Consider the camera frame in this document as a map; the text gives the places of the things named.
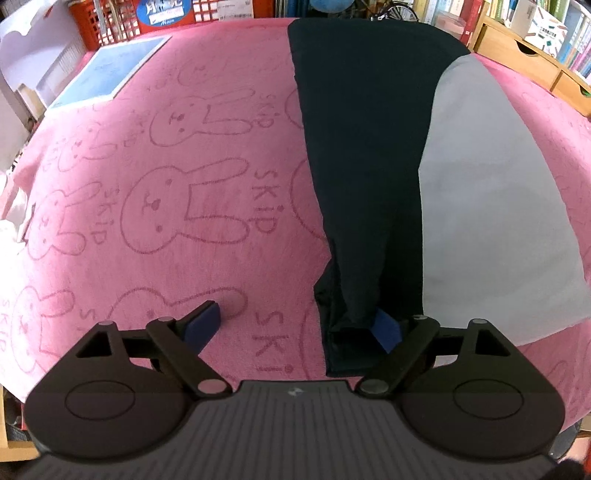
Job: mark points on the navy and white striped jacket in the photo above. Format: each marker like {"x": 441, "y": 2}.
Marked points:
{"x": 360, "y": 161}

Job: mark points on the pink rabbit print blanket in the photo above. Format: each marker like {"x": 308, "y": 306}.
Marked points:
{"x": 161, "y": 138}

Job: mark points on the wooden drawer organizer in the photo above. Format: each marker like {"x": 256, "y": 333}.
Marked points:
{"x": 517, "y": 55}

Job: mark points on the red plastic basket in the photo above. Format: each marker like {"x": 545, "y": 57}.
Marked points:
{"x": 111, "y": 23}

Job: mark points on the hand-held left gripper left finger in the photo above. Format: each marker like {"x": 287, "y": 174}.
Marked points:
{"x": 203, "y": 324}

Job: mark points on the light blue booklet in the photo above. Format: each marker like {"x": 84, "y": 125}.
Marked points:
{"x": 106, "y": 69}

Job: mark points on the white storage rack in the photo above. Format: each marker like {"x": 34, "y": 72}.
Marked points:
{"x": 32, "y": 64}

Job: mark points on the blue plush toy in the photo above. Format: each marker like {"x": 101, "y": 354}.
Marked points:
{"x": 330, "y": 4}

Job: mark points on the white printed carton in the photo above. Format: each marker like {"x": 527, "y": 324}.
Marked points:
{"x": 538, "y": 23}

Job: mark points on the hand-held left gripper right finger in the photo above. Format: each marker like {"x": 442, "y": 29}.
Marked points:
{"x": 386, "y": 331}

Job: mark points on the row of colourful books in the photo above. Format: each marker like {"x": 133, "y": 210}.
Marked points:
{"x": 577, "y": 46}

